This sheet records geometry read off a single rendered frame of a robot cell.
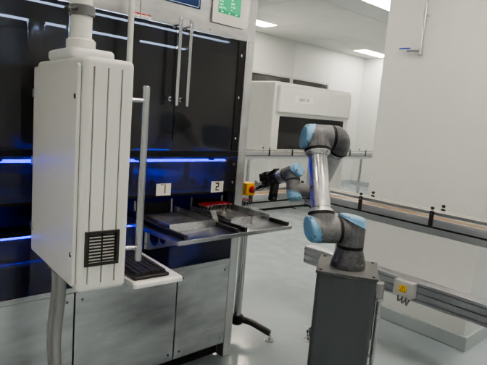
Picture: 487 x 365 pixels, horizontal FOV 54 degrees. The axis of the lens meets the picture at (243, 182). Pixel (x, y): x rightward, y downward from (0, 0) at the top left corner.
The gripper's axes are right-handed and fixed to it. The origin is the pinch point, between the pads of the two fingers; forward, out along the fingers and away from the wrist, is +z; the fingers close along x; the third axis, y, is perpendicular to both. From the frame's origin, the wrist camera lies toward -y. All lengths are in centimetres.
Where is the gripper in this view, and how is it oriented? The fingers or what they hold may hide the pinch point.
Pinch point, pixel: (255, 190)
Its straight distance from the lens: 270.4
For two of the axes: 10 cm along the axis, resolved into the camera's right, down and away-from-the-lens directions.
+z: -6.4, 2.8, 7.1
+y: -2.1, -9.6, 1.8
